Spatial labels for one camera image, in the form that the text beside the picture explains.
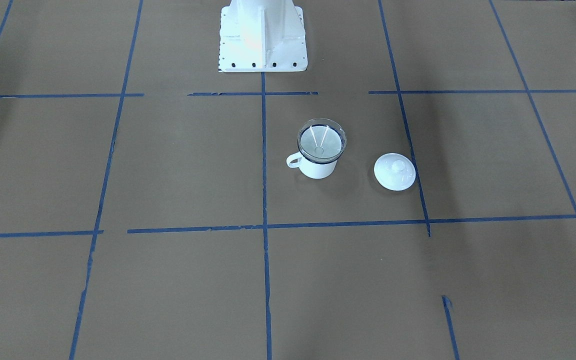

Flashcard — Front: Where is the white enamel mug blue rim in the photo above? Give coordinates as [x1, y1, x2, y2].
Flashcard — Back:
[285, 123, 346, 180]

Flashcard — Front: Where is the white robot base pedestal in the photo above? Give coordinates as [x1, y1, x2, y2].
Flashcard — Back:
[218, 0, 308, 73]

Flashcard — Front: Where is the white ceramic lid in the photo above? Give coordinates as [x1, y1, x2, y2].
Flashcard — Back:
[373, 153, 417, 191]

